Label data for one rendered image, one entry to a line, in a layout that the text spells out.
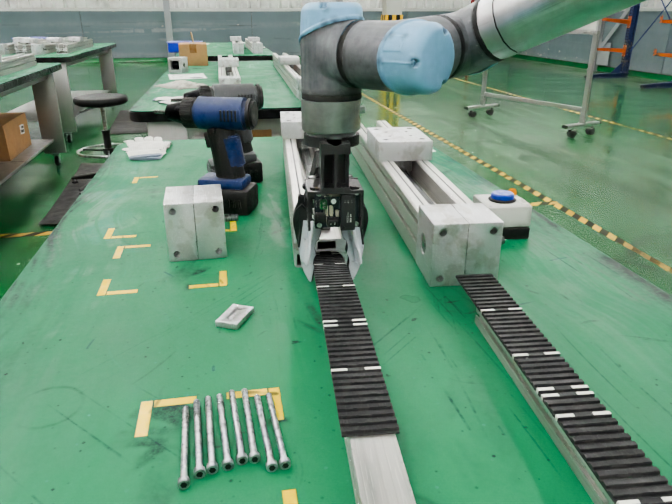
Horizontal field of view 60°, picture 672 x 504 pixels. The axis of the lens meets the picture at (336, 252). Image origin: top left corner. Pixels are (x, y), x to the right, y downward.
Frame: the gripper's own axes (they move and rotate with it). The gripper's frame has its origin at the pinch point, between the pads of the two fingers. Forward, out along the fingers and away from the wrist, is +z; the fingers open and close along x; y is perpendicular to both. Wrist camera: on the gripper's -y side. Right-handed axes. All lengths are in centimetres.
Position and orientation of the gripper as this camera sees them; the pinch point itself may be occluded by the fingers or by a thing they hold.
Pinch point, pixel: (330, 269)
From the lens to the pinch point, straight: 84.5
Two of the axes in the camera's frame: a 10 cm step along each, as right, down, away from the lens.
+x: 9.9, -0.4, 1.0
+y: 1.1, 3.7, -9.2
